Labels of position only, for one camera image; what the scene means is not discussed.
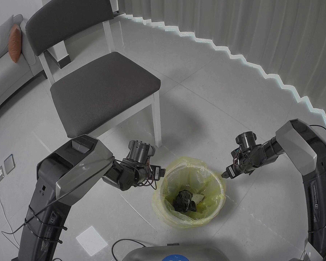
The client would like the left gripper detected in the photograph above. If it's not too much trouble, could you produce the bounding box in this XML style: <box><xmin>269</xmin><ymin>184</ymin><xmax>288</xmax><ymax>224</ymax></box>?
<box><xmin>148</xmin><ymin>164</ymin><xmax>167</xmax><ymax>181</ymax></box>

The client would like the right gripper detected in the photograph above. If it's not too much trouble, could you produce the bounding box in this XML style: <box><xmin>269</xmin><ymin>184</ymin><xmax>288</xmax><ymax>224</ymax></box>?
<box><xmin>220</xmin><ymin>161</ymin><xmax>246</xmax><ymax>179</ymax></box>

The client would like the yellow plastic bag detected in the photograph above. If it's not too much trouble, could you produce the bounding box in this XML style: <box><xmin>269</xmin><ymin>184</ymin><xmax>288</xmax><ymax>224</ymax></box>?
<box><xmin>152</xmin><ymin>156</ymin><xmax>226</xmax><ymax>230</ymax></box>

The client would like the black plastic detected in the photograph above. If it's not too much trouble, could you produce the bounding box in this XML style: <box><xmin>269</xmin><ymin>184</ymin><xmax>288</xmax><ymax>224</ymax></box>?
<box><xmin>172</xmin><ymin>190</ymin><xmax>197</xmax><ymax>213</ymax></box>

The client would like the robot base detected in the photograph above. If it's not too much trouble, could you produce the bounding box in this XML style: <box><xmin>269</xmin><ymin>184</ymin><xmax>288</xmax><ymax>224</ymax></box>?
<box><xmin>124</xmin><ymin>243</ymin><xmax>229</xmax><ymax>261</ymax></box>

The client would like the white trash bin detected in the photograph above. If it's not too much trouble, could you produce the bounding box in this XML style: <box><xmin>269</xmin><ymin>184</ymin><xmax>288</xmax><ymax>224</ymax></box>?
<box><xmin>160</xmin><ymin>163</ymin><xmax>225</xmax><ymax>222</ymax></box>

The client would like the dark grey white-legged chair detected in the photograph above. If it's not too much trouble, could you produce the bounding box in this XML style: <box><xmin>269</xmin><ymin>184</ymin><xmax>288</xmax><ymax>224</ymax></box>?
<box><xmin>25</xmin><ymin>0</ymin><xmax>162</xmax><ymax>148</ymax></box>

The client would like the beige curtain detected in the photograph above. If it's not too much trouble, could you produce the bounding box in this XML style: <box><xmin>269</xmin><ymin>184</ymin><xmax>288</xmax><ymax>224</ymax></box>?
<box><xmin>115</xmin><ymin>0</ymin><xmax>326</xmax><ymax>126</ymax></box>

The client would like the grey sofa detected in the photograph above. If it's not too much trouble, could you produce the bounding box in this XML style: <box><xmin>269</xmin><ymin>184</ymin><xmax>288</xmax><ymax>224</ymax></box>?
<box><xmin>0</xmin><ymin>14</ymin><xmax>47</xmax><ymax>119</ymax></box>

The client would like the orange cushion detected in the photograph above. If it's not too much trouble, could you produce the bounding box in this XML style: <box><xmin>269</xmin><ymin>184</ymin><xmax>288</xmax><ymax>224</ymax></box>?
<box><xmin>9</xmin><ymin>24</ymin><xmax>23</xmax><ymax>64</ymax></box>

